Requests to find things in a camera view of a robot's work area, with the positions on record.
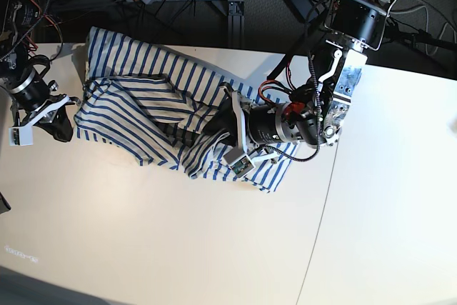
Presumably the grey cable on floor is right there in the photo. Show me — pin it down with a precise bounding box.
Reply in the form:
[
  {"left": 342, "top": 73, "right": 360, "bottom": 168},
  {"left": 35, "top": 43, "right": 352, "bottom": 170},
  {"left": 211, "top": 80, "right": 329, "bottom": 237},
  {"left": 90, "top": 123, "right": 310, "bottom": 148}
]
[{"left": 388, "top": 0, "right": 457, "bottom": 52}]

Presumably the black tripod stand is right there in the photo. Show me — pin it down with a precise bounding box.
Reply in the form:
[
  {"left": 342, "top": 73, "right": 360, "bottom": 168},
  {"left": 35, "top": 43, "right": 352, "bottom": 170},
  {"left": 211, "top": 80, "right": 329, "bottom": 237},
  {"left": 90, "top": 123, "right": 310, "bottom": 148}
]
[{"left": 384, "top": 20, "right": 456, "bottom": 52}]

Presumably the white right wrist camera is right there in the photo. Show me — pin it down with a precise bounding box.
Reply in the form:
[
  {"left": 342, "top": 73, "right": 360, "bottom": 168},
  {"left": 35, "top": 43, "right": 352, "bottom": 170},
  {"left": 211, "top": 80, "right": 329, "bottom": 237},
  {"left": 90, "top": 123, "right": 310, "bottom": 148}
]
[{"left": 9, "top": 125, "right": 34, "bottom": 146}]

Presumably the blue white striped T-shirt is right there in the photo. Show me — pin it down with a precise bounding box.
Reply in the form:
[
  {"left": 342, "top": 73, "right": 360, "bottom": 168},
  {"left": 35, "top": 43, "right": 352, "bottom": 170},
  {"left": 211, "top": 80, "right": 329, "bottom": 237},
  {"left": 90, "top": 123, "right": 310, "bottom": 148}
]
[{"left": 74, "top": 26, "right": 299, "bottom": 194}]

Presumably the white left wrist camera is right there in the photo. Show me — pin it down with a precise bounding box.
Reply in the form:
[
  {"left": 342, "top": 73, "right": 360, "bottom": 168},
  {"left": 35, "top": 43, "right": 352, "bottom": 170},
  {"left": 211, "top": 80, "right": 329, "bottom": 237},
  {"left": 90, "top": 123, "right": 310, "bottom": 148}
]
[{"left": 223, "top": 148, "right": 255, "bottom": 178}]

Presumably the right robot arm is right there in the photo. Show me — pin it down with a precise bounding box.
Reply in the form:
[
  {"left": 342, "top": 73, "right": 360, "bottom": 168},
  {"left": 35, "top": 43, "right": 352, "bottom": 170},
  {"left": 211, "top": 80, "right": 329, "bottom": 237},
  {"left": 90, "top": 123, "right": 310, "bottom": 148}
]
[{"left": 1, "top": 0, "right": 80, "bottom": 146}]

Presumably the aluminium frame post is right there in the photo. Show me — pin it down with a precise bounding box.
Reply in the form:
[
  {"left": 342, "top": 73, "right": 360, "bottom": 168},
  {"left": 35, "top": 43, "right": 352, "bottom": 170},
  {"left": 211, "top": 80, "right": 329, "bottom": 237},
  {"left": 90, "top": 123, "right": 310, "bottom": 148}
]
[{"left": 227, "top": 0, "right": 245, "bottom": 49}]

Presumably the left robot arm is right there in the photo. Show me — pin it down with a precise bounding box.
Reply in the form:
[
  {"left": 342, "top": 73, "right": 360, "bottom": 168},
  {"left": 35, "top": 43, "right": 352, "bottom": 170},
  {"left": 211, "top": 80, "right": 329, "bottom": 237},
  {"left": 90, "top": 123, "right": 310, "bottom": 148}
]
[{"left": 203, "top": 0, "right": 397, "bottom": 154}]

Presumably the black object at left edge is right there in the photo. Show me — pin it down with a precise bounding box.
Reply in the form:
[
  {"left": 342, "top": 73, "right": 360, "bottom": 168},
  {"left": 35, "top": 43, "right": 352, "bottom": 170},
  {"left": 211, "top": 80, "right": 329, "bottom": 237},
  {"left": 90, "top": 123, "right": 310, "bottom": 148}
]
[{"left": 0, "top": 194, "right": 11, "bottom": 214}]

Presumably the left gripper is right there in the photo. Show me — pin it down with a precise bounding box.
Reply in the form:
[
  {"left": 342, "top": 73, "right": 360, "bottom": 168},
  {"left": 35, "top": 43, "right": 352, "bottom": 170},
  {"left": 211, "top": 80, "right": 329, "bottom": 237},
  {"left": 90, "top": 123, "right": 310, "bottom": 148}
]
[{"left": 203, "top": 81, "right": 321, "bottom": 157}]

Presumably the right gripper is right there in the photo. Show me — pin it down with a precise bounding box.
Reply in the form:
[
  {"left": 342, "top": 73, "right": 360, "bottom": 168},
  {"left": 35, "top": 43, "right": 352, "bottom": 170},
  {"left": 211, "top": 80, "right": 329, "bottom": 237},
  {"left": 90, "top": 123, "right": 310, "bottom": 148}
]
[{"left": 6, "top": 56, "right": 79, "bottom": 143}]

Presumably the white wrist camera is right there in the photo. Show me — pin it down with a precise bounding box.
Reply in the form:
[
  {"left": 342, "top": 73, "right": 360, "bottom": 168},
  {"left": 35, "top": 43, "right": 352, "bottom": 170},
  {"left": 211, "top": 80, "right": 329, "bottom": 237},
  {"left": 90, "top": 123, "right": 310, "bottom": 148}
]
[
  {"left": 9, "top": 125, "right": 34, "bottom": 146},
  {"left": 223, "top": 148, "right": 255, "bottom": 178}
]

